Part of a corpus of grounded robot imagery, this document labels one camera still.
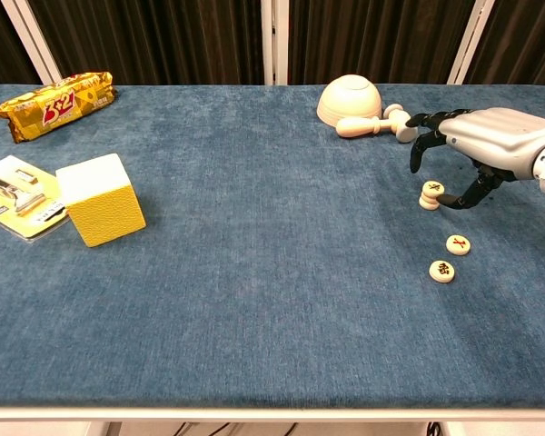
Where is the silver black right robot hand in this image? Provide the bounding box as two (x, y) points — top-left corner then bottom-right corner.
(406, 107), (545, 210)

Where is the wooden toy hammer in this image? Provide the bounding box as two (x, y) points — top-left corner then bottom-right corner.
(335, 103), (419, 144)

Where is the beige upturned bowl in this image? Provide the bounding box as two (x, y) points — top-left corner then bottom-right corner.
(316, 74), (383, 129)

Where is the blue fabric table cover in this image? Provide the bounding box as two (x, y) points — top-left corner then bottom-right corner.
(0, 84), (545, 410)

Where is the yellow white cube box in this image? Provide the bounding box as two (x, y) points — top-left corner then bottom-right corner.
(54, 153), (147, 249)

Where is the gold biscuit pack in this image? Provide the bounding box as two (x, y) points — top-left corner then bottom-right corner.
(0, 71), (118, 144)

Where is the razor in blister pack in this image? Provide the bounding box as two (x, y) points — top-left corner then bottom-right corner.
(0, 154), (70, 244)

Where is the white partition post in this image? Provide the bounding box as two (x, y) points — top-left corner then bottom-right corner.
(0, 0), (64, 86)
(447, 0), (496, 86)
(260, 0), (291, 86)

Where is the white table frame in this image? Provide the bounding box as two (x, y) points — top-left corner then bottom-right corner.
(0, 405), (545, 423)

